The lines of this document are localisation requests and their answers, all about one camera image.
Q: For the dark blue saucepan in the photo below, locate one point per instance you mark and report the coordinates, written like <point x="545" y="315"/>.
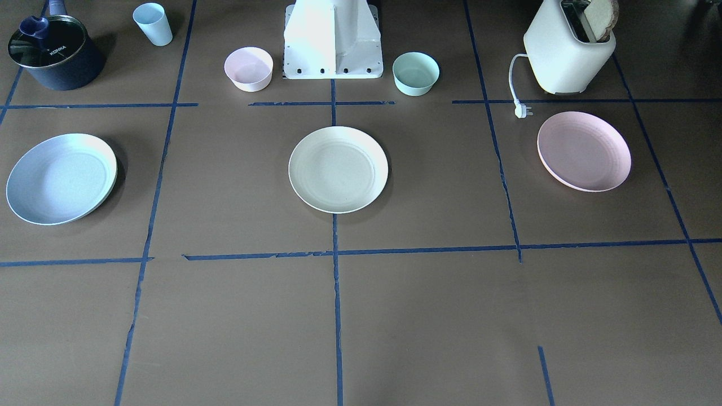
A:
<point x="56" y="49"/>

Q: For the cream plate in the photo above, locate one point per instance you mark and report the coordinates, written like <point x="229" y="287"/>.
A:
<point x="338" y="170"/>

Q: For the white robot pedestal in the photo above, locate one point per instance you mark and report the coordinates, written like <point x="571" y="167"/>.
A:
<point x="332" y="40"/>

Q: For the green bowl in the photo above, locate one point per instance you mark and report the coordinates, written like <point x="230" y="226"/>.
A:
<point x="415" y="73"/>

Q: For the pink bowl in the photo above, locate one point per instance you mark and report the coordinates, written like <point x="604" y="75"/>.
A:
<point x="249" y="69"/>

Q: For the blue plate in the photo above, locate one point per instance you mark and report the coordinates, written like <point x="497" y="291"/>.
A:
<point x="62" y="179"/>

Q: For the bread slice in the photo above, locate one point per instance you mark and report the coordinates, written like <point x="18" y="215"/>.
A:
<point x="602" y="17"/>

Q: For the pink plate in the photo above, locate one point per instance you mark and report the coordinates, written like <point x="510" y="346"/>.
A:
<point x="583" y="152"/>

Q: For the cream toaster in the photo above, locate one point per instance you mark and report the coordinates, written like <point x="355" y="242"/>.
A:
<point x="562" y="51"/>

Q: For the light blue cup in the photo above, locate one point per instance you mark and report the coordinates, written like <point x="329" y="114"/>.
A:
<point x="151" y="18"/>

